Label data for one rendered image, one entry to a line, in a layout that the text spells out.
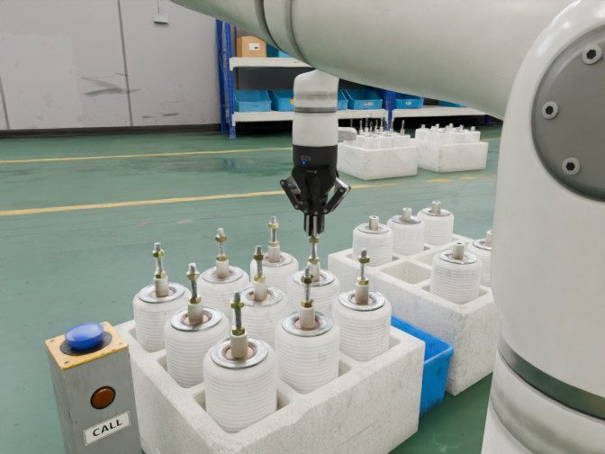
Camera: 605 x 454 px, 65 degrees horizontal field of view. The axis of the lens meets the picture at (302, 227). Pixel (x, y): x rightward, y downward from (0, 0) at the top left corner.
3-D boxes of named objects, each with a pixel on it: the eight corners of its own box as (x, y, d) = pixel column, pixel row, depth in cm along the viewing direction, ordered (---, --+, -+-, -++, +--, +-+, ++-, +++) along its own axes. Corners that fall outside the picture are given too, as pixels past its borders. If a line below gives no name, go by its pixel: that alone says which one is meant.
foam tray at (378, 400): (418, 431, 84) (426, 341, 78) (230, 575, 59) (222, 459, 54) (282, 341, 112) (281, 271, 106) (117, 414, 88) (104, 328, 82)
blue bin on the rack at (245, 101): (228, 110, 528) (227, 90, 522) (261, 109, 540) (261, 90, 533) (237, 113, 483) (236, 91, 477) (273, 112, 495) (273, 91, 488)
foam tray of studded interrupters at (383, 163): (417, 175, 303) (419, 147, 298) (365, 180, 288) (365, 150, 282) (382, 165, 337) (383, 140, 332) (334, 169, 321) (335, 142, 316)
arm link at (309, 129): (358, 140, 82) (359, 104, 80) (329, 148, 73) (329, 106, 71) (312, 137, 86) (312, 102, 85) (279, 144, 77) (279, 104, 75)
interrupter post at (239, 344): (227, 358, 62) (226, 335, 61) (235, 348, 64) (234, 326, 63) (244, 361, 61) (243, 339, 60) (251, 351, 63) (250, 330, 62)
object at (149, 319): (165, 410, 78) (155, 313, 73) (131, 387, 84) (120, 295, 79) (209, 382, 86) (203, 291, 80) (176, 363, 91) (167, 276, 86)
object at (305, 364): (349, 430, 74) (353, 327, 69) (301, 458, 69) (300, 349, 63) (311, 398, 81) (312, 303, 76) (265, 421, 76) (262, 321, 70)
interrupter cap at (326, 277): (342, 282, 84) (343, 278, 84) (307, 292, 80) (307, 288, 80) (319, 268, 90) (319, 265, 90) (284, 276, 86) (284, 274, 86)
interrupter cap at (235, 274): (201, 286, 83) (201, 283, 82) (203, 270, 90) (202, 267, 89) (244, 284, 84) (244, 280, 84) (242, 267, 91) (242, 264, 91)
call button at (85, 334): (111, 347, 53) (109, 331, 52) (73, 360, 50) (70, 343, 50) (99, 332, 56) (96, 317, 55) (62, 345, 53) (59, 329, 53)
